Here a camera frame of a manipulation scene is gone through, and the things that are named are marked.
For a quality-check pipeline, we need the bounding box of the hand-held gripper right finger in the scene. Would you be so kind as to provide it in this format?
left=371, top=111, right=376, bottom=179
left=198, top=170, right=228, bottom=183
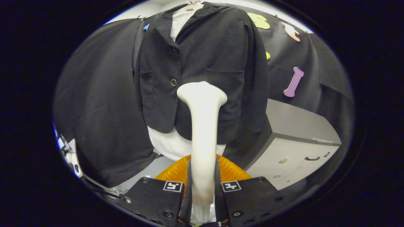
left=215, top=154, right=286, bottom=227

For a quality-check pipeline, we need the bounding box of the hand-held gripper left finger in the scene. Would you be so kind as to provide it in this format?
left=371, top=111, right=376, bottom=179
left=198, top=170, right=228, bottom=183
left=122, top=154, right=193, bottom=227

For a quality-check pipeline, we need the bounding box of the cluttered white table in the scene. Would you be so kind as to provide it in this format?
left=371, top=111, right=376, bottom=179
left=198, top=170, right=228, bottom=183
left=54, top=125, right=84, bottom=178

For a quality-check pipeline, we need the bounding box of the white garment steamer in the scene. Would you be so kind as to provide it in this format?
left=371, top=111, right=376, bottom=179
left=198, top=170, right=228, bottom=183
left=177, top=81, right=228, bottom=224

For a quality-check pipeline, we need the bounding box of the grey cabinet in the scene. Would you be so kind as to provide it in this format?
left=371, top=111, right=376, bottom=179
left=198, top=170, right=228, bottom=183
left=245, top=98, right=342, bottom=191

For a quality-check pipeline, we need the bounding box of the black suit jacket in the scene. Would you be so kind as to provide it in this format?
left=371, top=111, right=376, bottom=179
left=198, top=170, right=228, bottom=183
left=133, top=2, right=272, bottom=148

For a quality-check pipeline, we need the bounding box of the black backdrop cloth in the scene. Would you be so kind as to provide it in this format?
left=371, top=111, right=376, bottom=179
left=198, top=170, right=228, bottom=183
left=53, top=5, right=354, bottom=189

